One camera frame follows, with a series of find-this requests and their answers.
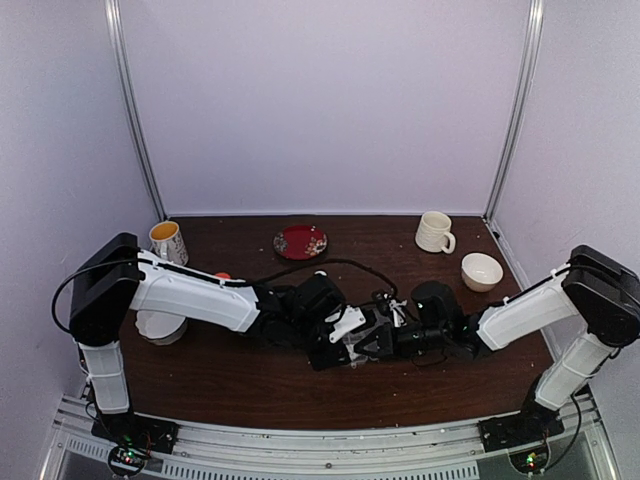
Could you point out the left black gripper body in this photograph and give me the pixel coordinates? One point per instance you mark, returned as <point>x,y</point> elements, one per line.
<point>307,332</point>

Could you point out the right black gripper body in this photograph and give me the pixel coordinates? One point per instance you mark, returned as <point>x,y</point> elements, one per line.
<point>431,339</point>

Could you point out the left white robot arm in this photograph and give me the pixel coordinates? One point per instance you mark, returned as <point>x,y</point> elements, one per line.
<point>122,277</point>

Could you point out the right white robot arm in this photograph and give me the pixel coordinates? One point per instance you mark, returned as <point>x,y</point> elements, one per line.
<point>604,293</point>

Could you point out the white small bowl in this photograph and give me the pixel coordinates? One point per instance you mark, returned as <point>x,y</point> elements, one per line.
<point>481,272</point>

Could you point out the red floral plate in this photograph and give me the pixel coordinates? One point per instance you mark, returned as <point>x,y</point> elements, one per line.
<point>300,242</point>

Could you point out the cream textured mug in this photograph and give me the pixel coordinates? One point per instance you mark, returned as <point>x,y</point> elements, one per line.
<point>434,235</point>

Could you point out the white scalloped bowl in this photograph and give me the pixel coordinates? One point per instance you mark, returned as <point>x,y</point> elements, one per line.
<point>160,328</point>

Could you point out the yellow interior floral mug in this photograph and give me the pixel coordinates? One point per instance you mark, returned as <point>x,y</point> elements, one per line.
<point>168,244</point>

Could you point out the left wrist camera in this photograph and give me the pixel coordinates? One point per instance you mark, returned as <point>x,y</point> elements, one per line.
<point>344,322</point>

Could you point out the front aluminium rail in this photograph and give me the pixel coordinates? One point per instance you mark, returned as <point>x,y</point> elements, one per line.
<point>447,451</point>

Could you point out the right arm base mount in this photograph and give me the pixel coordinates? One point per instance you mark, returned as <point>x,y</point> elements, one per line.
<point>533,423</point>

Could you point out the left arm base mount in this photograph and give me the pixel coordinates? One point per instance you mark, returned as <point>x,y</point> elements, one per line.
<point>144,434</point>

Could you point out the right aluminium frame post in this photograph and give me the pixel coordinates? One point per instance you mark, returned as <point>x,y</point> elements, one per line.
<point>528,64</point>

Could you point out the aluminium frame post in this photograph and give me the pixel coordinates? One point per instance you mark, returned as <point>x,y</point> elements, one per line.
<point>528,64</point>
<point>117,39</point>

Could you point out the left aluminium frame post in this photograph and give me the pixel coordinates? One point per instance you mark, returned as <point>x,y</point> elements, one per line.
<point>117,39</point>

